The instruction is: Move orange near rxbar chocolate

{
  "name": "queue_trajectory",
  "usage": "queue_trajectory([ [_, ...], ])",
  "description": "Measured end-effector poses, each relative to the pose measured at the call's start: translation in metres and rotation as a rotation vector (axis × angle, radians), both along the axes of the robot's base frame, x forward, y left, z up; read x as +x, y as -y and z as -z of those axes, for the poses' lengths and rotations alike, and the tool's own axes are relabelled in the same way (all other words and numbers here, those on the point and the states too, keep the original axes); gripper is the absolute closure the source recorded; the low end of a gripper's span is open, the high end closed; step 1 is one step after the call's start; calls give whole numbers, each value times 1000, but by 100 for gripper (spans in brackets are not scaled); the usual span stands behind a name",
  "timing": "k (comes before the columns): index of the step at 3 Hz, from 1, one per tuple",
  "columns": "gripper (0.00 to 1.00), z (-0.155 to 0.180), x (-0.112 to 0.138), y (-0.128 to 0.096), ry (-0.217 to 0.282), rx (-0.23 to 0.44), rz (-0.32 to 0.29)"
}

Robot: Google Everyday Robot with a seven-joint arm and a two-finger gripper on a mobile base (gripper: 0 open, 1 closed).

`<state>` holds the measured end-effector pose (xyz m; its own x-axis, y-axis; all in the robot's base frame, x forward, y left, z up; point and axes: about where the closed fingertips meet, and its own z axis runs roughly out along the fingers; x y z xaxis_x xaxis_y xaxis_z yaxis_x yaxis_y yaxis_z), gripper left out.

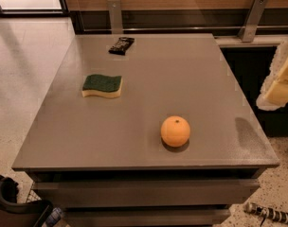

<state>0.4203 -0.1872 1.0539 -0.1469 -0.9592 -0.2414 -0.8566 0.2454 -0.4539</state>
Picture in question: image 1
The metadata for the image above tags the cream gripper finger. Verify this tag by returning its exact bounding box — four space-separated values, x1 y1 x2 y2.
256 39 288 111

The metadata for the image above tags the black curved object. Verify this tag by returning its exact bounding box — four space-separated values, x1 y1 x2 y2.
0 175 53 227

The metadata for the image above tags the black rxbar chocolate wrapper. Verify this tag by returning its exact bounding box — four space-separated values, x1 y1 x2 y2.
108 37 135 56

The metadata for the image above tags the grey metal bracket left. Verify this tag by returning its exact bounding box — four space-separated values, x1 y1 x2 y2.
107 0 123 34

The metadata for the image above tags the black white striped cylinder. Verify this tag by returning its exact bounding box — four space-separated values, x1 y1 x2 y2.
243 202 288 225

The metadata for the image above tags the orange fruit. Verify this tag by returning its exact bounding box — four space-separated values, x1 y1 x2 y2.
161 115 190 148

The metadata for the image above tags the grey lower drawer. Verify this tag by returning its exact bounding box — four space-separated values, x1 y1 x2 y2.
64 209 230 227

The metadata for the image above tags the green yellow sponge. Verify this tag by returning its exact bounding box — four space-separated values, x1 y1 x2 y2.
81 74 122 98

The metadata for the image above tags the grey drawer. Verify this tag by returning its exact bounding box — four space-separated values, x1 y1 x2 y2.
64 209 230 227
34 179 259 208

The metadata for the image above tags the grey metal bracket right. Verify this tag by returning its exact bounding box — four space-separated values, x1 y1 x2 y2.
238 0 268 43

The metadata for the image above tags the grey upper drawer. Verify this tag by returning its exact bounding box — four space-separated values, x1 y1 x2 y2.
34 179 259 208

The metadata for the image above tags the grey metal bracket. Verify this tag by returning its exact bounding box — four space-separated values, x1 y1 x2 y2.
107 0 123 34
238 0 268 43

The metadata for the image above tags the blue bottle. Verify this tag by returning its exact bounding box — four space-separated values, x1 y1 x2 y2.
42 207 63 227

